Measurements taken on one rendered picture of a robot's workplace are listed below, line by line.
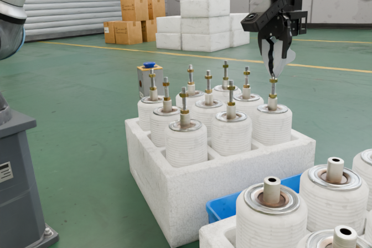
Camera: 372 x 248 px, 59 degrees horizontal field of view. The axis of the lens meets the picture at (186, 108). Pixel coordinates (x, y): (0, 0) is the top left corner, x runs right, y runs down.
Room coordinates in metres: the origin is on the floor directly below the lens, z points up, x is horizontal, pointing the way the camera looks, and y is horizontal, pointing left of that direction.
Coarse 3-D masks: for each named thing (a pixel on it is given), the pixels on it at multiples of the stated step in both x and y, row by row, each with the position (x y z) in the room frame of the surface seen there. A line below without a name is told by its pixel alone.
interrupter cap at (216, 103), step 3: (204, 99) 0.87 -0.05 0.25; (213, 99) 0.87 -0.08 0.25; (195, 102) 0.84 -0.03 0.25; (198, 102) 0.85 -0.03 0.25; (201, 102) 0.85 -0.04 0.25; (204, 102) 0.85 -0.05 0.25; (213, 102) 0.85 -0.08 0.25; (216, 102) 0.84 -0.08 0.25; (219, 102) 0.84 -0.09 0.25; (222, 102) 0.83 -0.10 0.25; (195, 105) 0.83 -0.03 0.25; (198, 105) 0.82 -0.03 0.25; (201, 105) 0.82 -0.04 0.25; (204, 105) 0.82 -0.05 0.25; (207, 105) 0.83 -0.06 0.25; (210, 105) 0.83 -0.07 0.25; (213, 105) 0.82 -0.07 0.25; (216, 105) 0.82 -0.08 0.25; (219, 105) 0.81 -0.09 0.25; (222, 105) 0.82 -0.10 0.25
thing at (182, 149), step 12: (168, 132) 0.66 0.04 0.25; (180, 132) 0.65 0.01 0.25; (192, 132) 0.65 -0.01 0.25; (204, 132) 0.66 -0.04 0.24; (168, 144) 0.66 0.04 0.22; (180, 144) 0.64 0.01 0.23; (192, 144) 0.64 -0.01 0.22; (204, 144) 0.66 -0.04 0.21; (168, 156) 0.66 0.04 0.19; (180, 156) 0.64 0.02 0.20; (192, 156) 0.64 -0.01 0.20; (204, 156) 0.66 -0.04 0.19
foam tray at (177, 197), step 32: (128, 128) 0.90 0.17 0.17; (160, 160) 0.66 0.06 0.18; (224, 160) 0.65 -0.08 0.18; (256, 160) 0.67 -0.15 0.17; (288, 160) 0.70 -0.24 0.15; (160, 192) 0.63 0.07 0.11; (192, 192) 0.60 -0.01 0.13; (224, 192) 0.63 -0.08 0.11; (160, 224) 0.65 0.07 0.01; (192, 224) 0.60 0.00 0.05
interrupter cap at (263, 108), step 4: (264, 104) 0.80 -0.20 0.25; (280, 104) 0.80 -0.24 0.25; (260, 108) 0.77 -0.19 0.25; (264, 108) 0.77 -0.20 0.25; (280, 108) 0.77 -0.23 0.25; (284, 108) 0.76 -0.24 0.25; (264, 112) 0.75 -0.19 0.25; (268, 112) 0.74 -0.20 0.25; (272, 112) 0.74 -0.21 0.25; (276, 112) 0.74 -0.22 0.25; (280, 112) 0.74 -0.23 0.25; (284, 112) 0.74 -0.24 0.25
